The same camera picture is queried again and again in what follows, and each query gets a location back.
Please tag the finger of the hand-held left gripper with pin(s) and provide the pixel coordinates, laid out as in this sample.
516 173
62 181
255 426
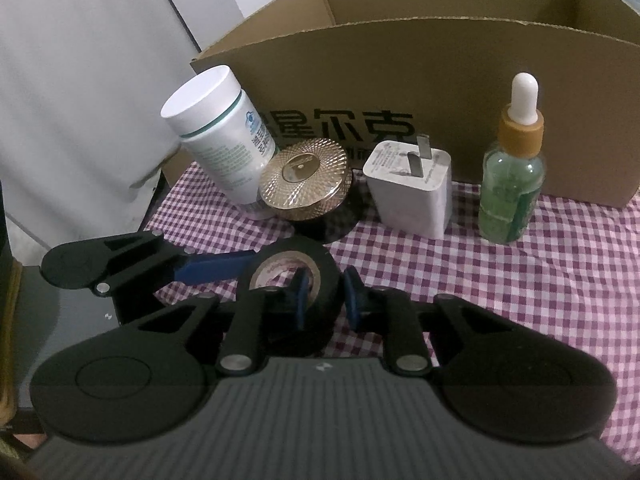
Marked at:
215 266

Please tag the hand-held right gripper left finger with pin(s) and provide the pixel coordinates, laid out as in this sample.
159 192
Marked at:
300 305

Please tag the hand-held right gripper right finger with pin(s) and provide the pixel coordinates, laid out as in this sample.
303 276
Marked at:
351 305

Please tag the black tape roll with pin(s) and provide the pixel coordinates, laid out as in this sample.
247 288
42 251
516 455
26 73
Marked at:
285 252

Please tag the white plastic pill bottle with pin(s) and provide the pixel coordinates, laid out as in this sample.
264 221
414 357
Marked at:
220 125

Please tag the green glass dropper bottle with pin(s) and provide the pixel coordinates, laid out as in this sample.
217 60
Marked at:
510 185

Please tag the brown cardboard box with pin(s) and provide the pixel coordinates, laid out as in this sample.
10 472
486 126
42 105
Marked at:
450 60

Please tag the white charger plug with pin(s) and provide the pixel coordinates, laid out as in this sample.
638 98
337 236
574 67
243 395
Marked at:
405 195

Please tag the gold lid jar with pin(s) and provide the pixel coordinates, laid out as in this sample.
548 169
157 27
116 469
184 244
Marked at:
305 170

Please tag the purple checkered tablecloth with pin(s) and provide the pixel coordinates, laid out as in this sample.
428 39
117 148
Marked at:
500 285

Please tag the grey curtain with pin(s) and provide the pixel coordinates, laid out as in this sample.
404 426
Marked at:
75 85

